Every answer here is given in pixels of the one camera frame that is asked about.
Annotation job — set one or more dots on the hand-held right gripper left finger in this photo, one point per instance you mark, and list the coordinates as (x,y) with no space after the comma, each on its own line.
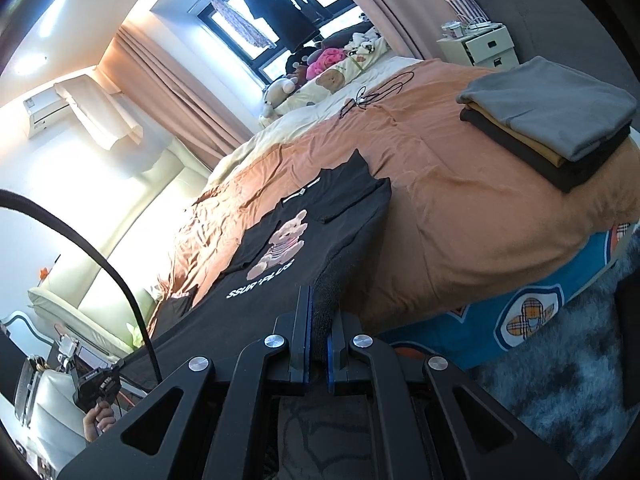
(306,335)

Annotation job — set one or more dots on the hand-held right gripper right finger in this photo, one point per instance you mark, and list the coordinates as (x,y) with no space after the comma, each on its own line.
(331,365)

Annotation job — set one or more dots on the black printed t-shirt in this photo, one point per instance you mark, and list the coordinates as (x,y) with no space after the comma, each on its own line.
(280,280)

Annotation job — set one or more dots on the person's left hand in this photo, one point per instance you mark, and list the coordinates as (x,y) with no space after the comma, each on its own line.
(97,425)

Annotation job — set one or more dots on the person's leg in grey pants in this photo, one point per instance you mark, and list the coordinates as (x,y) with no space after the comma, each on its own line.
(325,440)

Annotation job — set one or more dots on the dark folded cloth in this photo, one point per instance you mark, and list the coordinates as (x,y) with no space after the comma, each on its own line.
(172,310)

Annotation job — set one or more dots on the cream padded headboard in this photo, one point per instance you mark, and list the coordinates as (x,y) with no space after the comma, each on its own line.
(125,220)

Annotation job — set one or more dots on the cream bedding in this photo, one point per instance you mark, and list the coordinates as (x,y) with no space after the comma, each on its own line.
(280,130)

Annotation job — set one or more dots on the orange-brown blanket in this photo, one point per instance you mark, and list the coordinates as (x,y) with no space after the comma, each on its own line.
(450,185)

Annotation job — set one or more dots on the grey shaggy rug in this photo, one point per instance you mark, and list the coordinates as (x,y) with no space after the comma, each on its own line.
(550,410)

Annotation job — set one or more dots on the beige plush bear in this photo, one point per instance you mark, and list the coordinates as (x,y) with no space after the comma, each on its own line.
(277,92)

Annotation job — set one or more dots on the cream bear print pillow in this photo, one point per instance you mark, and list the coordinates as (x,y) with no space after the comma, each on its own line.
(330,80)

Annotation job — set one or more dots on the pink curtain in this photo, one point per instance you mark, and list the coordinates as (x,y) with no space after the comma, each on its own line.
(395,5)
(190,100)

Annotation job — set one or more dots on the white hanging cloth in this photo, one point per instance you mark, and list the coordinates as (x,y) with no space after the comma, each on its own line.
(100,120)

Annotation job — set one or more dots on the black round plush toy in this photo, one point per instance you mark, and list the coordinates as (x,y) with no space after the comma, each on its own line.
(300,60)

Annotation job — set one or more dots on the pink cloth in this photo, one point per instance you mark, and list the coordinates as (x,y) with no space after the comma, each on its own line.
(325,60)

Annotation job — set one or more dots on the white air conditioner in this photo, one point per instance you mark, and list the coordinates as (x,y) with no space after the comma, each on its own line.
(50,110)

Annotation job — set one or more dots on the mustard folded garment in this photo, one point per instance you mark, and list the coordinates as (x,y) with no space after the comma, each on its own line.
(525,140)

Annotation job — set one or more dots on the white and black plush toy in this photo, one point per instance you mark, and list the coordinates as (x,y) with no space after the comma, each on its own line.
(362,42)

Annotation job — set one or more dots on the dark grey pillow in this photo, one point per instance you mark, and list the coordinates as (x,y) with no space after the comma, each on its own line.
(340,37)

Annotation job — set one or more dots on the floral hanging garment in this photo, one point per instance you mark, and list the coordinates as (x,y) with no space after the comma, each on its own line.
(245,25)

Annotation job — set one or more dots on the black hanging coat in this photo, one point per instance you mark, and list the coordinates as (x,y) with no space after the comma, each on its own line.
(280,10)

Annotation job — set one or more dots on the white nightstand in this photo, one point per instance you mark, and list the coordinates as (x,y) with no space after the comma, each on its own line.
(480,47)

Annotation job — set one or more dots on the grey folded garment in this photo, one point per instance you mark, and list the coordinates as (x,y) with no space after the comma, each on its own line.
(550,100)

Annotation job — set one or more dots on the white power strip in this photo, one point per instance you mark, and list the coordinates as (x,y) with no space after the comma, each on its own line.
(470,27)

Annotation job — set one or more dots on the red striped bag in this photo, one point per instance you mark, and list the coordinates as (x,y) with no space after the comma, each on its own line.
(467,7)

